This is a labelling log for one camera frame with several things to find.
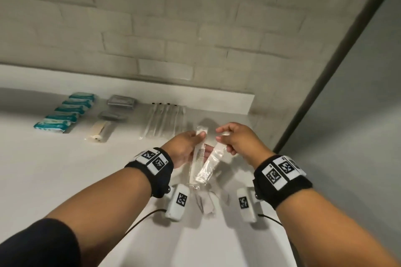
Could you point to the person's left hand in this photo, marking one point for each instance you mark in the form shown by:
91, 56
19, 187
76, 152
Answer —
181, 149

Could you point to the person's right hand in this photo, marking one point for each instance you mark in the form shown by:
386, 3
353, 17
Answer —
247, 144

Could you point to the stack of large white sachets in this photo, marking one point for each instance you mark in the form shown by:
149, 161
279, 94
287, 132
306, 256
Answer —
121, 101

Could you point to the stack of small white sachets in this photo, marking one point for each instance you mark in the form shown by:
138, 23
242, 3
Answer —
112, 115

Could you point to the stack of beige soap packets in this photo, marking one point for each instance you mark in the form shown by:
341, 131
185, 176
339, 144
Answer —
99, 130

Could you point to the person's right forearm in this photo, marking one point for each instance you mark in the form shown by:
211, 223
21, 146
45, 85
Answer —
329, 229

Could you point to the person's black left sleeve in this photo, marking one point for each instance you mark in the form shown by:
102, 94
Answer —
37, 245

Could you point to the black left wristband with markers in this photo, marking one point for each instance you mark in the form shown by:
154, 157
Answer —
159, 179

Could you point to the black wristband with markers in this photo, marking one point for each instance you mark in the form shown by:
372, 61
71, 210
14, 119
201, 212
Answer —
291, 191
159, 179

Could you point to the black right wristband with markers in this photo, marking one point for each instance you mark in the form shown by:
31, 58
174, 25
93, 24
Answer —
291, 191

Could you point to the white table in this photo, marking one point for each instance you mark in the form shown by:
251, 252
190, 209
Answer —
47, 166

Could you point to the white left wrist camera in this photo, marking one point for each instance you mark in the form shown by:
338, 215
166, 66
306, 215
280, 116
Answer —
178, 204

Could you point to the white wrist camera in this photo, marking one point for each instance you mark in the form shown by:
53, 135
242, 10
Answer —
178, 204
247, 207

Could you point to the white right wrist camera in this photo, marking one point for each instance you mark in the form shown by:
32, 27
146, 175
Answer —
247, 207

